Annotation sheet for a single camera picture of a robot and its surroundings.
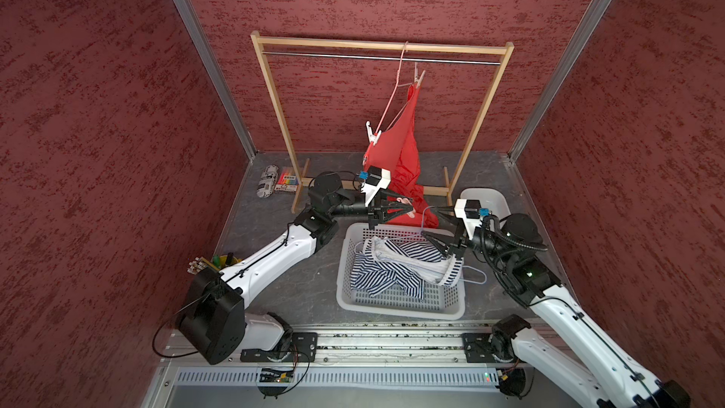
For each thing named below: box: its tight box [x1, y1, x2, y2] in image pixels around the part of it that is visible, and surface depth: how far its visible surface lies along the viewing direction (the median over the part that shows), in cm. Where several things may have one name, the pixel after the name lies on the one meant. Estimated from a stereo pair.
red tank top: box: [362, 82, 439, 228], surface depth 101 cm
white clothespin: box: [366, 120, 382, 146], surface depth 66 cm
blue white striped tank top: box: [349, 236, 465, 300], surface depth 85 cm
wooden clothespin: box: [414, 61, 426, 89], surface depth 85 cm
